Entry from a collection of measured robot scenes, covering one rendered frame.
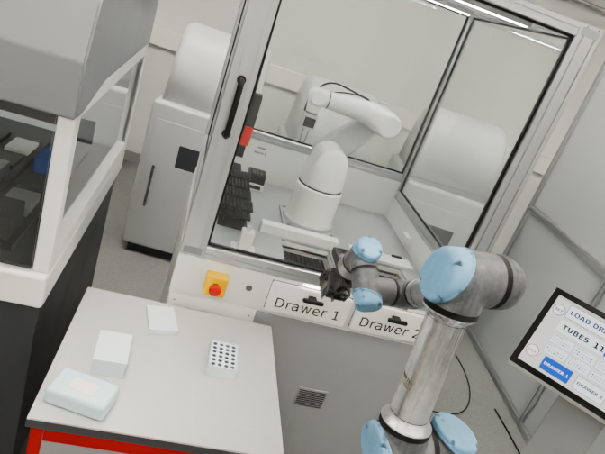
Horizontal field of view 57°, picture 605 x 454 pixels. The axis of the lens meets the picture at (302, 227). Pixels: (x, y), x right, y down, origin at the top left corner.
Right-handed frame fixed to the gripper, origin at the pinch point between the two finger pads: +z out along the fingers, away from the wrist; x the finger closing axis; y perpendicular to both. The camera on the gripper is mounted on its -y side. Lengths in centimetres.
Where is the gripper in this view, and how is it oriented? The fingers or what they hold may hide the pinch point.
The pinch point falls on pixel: (324, 288)
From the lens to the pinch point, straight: 180.1
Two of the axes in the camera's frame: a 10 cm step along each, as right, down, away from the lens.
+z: -3.2, 4.7, 8.2
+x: 9.4, 2.5, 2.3
